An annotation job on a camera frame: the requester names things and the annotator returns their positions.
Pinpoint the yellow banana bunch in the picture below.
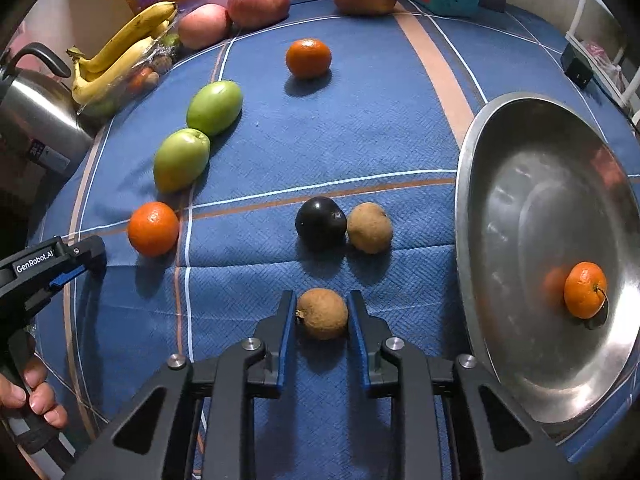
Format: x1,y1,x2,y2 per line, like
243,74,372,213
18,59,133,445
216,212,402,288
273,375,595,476
66,1,179,107

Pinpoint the round brown fruit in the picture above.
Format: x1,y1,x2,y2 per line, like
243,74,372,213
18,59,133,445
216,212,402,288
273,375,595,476
346,202,393,255
295,288,349,341

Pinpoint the pink apple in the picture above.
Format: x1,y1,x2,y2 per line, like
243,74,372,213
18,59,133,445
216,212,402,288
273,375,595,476
178,4,232,51

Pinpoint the black plum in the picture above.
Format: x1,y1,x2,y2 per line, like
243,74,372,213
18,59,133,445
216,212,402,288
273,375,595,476
295,196,348,253

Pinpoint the person's left hand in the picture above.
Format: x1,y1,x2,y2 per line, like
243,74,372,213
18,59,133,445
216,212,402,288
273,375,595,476
0,355,68,431

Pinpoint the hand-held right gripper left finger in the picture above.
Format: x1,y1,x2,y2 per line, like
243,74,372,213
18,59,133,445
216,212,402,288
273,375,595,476
62,290,296,480

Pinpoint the plastic bag with red contents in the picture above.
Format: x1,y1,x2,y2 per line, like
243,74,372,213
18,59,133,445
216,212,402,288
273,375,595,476
582,40,626,91

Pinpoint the stainless steel kettle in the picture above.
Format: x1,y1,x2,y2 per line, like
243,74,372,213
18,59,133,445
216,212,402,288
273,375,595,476
0,44,96,181

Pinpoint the stainless steel bowl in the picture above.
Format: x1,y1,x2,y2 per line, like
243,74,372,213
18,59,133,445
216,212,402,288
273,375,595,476
455,91,640,425

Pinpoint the green oval fruit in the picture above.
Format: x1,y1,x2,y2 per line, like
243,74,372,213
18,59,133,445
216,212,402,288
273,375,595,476
153,128,211,193
186,80,244,137

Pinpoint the black power adapter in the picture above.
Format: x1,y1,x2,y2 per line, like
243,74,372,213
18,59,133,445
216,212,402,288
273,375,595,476
560,42,595,90

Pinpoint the orange mandarin with stem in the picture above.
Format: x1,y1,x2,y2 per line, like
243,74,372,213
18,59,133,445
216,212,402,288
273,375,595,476
564,261,608,320

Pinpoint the blue plaid cloth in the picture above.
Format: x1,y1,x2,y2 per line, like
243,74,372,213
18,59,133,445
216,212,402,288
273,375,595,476
37,0,640,480

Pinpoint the clear bag of small fruits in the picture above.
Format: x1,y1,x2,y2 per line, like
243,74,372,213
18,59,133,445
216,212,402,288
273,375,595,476
80,20,183,116

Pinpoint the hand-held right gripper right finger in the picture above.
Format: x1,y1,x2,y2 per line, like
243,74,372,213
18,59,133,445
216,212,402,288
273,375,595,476
348,290,583,480

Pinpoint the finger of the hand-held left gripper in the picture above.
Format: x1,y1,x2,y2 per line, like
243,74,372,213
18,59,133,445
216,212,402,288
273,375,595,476
50,235,107,291

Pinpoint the white plastic rack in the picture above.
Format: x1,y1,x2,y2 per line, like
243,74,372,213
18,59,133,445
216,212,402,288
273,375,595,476
565,0,640,111

